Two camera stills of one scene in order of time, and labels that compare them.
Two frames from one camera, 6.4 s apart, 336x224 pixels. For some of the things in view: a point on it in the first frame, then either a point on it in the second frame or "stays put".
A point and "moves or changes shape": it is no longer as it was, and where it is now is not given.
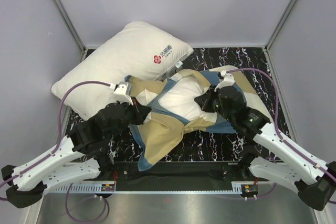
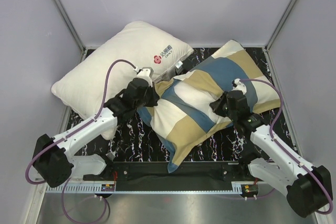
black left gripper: x=139 y=111 -> x=154 y=97
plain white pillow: x=139 y=50 stays put
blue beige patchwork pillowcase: x=161 y=130 moves or changes shape
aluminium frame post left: x=64 y=14 stays put
